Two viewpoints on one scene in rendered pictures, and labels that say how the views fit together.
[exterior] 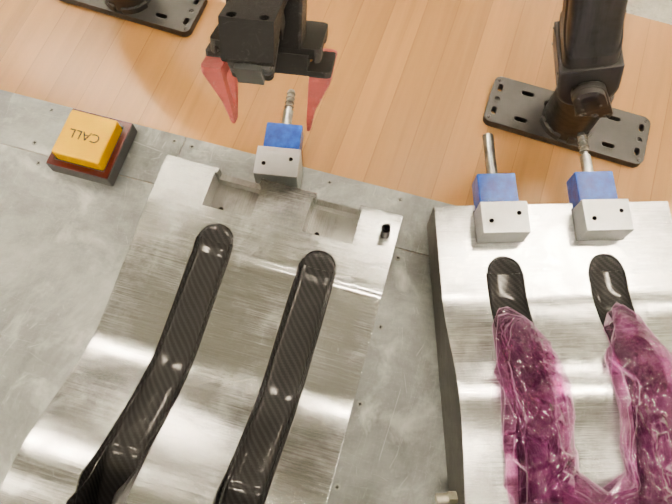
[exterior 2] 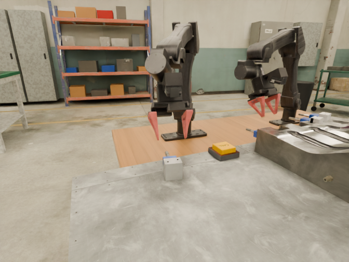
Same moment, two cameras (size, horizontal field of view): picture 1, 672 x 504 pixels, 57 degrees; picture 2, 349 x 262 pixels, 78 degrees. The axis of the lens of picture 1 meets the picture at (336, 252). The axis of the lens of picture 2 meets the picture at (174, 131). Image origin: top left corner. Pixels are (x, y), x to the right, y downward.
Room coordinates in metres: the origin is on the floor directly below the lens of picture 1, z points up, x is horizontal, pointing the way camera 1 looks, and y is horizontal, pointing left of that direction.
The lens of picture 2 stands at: (-0.08, 0.87, 1.14)
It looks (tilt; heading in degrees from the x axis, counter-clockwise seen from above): 20 degrees down; 322
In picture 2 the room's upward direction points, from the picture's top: straight up
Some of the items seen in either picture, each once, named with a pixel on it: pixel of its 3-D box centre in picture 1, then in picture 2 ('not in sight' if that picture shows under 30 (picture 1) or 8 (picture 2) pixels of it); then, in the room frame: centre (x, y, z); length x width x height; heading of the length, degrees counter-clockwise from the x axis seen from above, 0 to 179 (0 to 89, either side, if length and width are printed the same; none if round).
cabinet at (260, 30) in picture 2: not in sight; (267, 60); (3.41, -5.19, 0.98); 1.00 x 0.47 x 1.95; 67
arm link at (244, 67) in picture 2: not in sight; (251, 63); (0.43, 0.10, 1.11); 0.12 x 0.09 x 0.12; 88
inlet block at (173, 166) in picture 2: not in sight; (170, 161); (0.40, 0.51, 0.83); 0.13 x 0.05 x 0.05; 154
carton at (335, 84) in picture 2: not in sight; (341, 83); (2.26, -7.99, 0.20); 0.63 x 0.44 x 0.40; 67
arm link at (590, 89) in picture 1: (590, 74); (291, 103); (0.42, -0.28, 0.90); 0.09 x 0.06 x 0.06; 178
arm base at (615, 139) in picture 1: (576, 105); (289, 115); (0.42, -0.29, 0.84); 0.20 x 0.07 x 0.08; 72
